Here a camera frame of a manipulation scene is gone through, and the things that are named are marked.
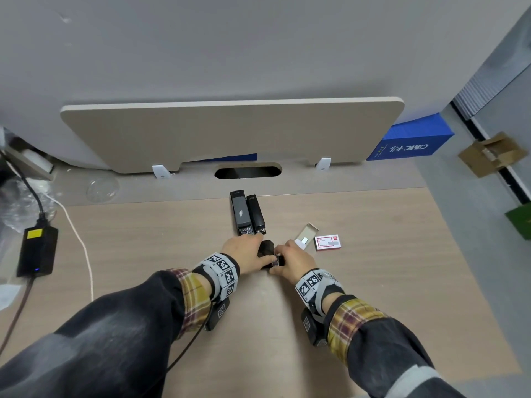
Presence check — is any person's left hand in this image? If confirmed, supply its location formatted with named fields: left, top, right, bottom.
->
left=221, top=233, right=265, bottom=275

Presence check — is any person's right hand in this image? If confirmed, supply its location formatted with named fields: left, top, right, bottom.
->
left=272, top=240, right=319, bottom=285

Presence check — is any small black stapler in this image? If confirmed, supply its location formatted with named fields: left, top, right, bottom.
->
left=257, top=239, right=286, bottom=270

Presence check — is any person's right forearm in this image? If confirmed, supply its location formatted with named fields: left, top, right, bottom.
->
left=321, top=292, right=467, bottom=398

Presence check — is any person's left forearm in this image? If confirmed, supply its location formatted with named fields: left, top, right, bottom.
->
left=0, top=267, right=216, bottom=398

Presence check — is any plain black stapler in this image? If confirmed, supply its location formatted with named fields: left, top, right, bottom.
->
left=246, top=195, right=267, bottom=236

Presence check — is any open white staple tray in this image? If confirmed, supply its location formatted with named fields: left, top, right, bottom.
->
left=293, top=222, right=319, bottom=250

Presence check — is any black stapler with grey top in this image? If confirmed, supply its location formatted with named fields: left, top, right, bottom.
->
left=230, top=189, right=252, bottom=237

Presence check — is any left wristband with marker tags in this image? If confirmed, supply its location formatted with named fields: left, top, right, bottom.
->
left=192, top=252, right=241, bottom=302

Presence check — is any wristband with marker tags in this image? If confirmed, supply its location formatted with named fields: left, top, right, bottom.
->
left=295, top=267, right=346, bottom=324
left=192, top=252, right=241, bottom=302

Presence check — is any right wristband with marker tags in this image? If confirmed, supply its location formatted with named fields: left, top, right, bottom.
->
left=295, top=267, right=346, bottom=324

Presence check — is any red and white staple box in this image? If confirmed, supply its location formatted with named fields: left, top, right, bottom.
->
left=314, top=234, right=344, bottom=252

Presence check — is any beige desk divider panel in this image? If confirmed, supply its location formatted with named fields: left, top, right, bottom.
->
left=60, top=96, right=405, bottom=175

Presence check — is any clear plastic lid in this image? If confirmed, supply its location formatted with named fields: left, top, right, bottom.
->
left=86, top=176, right=119, bottom=203

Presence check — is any blue cardboard box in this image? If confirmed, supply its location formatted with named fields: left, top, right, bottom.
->
left=366, top=112, right=455, bottom=161

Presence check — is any black power adapter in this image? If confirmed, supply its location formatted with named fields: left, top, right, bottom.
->
left=16, top=225, right=59, bottom=279

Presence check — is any open brown cardboard box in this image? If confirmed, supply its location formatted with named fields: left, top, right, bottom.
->
left=457, top=131, right=529, bottom=179

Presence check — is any clear plastic bag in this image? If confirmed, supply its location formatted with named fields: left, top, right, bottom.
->
left=0, top=176, right=57, bottom=282

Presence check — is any green box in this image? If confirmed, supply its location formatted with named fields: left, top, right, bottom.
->
left=504, top=202, right=531, bottom=241

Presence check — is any beige tilted device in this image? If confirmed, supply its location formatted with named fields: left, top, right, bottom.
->
left=0, top=127, right=55, bottom=181

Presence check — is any white paper sheet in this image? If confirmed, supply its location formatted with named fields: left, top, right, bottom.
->
left=0, top=283, right=22, bottom=312

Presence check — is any oval desk cable grommet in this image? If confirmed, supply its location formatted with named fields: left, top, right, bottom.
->
left=214, top=162, right=283, bottom=180

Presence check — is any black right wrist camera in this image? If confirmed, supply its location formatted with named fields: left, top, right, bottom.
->
left=301, top=307, right=329, bottom=348

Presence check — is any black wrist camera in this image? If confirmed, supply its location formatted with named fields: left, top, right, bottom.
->
left=301, top=307, right=329, bottom=348
left=204, top=297, right=231, bottom=331

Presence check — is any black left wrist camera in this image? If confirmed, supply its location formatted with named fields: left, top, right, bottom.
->
left=204, top=297, right=231, bottom=331

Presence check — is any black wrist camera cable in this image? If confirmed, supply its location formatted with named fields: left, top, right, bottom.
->
left=165, top=322, right=208, bottom=375

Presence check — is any white cable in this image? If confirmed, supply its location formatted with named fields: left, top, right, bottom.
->
left=39, top=190, right=95, bottom=303

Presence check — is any black adapter cable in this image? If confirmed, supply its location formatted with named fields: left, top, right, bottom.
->
left=0, top=151, right=47, bottom=357

